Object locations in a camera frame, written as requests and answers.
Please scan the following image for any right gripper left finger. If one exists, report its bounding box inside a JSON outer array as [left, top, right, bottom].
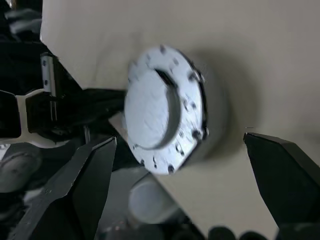
[[9, 135, 118, 240]]

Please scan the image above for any white plastic frame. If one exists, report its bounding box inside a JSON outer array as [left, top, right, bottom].
[[0, 89, 73, 150]]

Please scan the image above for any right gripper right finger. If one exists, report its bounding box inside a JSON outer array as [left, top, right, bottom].
[[243, 132, 320, 240]]

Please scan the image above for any dark table underframe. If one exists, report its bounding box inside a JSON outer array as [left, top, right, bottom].
[[24, 49, 131, 141]]

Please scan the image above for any silver metal bracket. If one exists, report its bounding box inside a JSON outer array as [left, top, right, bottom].
[[41, 53, 57, 98]]

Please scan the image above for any grey rounded cylinder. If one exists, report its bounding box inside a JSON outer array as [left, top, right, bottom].
[[0, 144, 43, 195], [127, 173, 187, 226]]

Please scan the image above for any silver motor end cap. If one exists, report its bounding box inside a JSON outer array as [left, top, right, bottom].
[[123, 44, 210, 176]]

